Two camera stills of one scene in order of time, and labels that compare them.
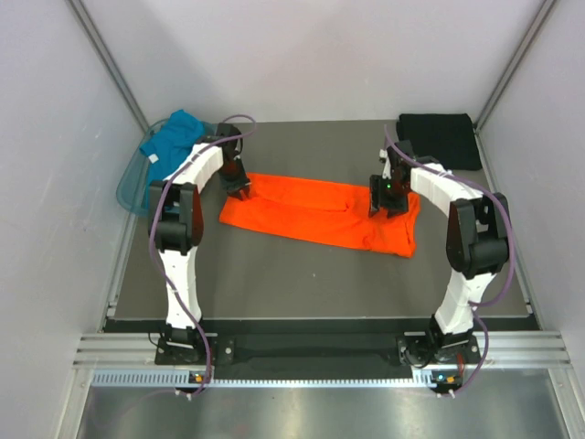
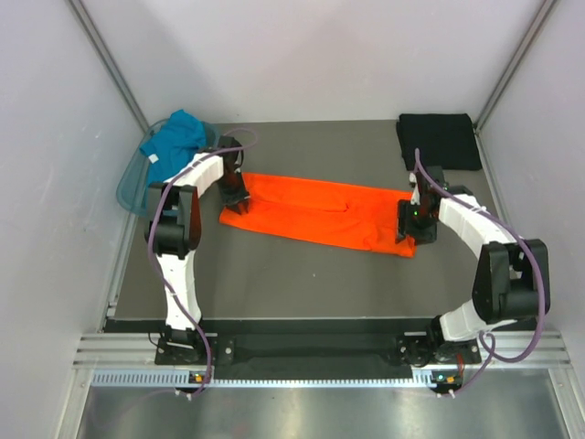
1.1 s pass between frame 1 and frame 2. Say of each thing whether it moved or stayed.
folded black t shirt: stayed
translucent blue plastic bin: stayed
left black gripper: moved
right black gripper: moved
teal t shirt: stayed
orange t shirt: stayed
